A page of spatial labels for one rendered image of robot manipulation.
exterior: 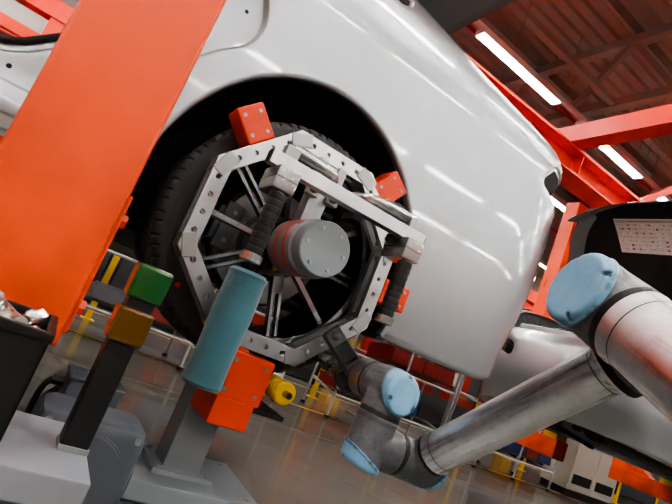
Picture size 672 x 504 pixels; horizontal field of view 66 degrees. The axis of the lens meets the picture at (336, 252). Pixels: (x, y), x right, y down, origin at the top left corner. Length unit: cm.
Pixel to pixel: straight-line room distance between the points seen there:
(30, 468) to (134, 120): 44
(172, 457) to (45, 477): 89
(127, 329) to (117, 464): 41
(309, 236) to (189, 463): 67
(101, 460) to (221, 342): 31
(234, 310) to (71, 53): 57
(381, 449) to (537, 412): 33
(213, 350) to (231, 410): 21
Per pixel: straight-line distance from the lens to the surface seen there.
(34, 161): 76
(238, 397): 128
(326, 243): 116
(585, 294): 78
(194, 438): 145
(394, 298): 117
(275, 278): 138
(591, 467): 936
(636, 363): 73
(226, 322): 111
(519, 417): 103
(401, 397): 113
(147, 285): 61
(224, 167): 123
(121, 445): 98
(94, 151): 77
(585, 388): 97
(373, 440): 113
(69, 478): 58
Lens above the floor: 65
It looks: 10 degrees up
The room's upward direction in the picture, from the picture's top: 22 degrees clockwise
